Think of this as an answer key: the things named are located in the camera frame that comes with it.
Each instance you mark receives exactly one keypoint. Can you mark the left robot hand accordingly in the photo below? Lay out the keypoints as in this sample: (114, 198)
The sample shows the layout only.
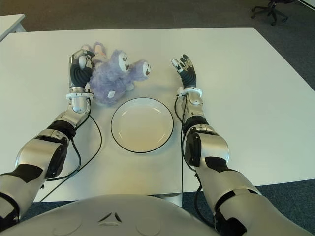
(80, 75)

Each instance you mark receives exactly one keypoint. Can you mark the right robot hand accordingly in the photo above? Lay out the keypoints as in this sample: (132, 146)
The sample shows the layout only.
(189, 77)

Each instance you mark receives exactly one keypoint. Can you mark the purple plush doll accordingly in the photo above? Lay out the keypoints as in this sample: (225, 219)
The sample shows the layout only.
(108, 78)

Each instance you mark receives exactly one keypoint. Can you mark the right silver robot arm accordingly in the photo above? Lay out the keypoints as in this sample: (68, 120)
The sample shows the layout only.
(214, 147)

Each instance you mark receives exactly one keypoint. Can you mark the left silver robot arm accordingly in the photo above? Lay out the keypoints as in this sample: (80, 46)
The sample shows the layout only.
(37, 152)

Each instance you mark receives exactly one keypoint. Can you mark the white plate black rim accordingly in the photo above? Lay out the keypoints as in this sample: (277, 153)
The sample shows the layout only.
(142, 125)

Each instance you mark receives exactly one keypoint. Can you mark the grey side desk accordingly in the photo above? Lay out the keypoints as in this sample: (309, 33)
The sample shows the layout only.
(11, 24)

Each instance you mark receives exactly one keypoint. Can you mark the black office chair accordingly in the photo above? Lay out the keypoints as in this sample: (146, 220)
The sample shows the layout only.
(272, 11)

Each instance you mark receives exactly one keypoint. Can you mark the white table leg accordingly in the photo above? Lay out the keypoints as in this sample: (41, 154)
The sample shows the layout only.
(169, 197)

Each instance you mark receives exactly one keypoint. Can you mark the grey robot torso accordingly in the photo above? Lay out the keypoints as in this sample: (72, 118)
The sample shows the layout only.
(118, 216)

